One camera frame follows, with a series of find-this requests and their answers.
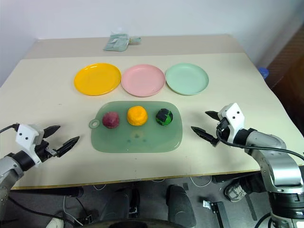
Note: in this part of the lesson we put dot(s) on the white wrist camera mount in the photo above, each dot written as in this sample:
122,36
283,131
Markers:
26,136
234,118

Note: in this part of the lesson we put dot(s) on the dark red ball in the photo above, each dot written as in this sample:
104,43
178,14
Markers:
110,120

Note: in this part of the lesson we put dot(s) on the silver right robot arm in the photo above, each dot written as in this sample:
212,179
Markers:
278,164

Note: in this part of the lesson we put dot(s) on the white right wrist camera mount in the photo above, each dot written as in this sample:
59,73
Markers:
234,118

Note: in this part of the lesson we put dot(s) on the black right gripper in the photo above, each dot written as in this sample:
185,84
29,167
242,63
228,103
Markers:
223,129

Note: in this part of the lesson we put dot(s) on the pink plate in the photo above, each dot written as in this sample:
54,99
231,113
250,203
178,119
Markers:
143,80

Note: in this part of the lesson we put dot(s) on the green black ball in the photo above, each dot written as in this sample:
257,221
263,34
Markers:
164,116

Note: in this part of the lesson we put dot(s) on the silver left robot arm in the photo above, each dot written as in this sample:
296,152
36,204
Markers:
10,166

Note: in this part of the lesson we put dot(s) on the light green plate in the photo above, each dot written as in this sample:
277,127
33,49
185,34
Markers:
187,78

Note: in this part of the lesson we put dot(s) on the brown wooden cabinet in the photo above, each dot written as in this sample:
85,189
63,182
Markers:
288,78

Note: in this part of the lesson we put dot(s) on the dark rounded shape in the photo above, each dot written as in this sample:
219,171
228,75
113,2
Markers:
181,203

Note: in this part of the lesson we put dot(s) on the translucent green cutting mat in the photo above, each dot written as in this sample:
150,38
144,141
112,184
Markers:
137,139

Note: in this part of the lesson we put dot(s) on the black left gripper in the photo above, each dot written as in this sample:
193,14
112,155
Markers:
45,150

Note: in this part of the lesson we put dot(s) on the yellow plate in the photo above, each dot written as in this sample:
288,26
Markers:
97,78

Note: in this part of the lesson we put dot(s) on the white shoe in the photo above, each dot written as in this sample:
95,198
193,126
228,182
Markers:
55,223

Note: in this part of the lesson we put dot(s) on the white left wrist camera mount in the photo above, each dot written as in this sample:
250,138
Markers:
26,136

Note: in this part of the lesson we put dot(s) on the black table frame bar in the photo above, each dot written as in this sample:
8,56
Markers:
47,192

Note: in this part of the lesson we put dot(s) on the black metal floor bracket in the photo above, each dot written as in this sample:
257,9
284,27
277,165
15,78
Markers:
215,212

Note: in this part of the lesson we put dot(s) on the clear plastic bag packet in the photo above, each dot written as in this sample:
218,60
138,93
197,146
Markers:
116,42

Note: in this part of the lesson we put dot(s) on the blue bottle cap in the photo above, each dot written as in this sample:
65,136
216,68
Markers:
264,72

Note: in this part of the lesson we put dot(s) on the grey white sneaker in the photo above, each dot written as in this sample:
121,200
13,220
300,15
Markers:
235,191

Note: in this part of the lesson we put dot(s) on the orange ball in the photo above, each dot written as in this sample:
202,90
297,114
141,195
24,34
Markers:
137,115

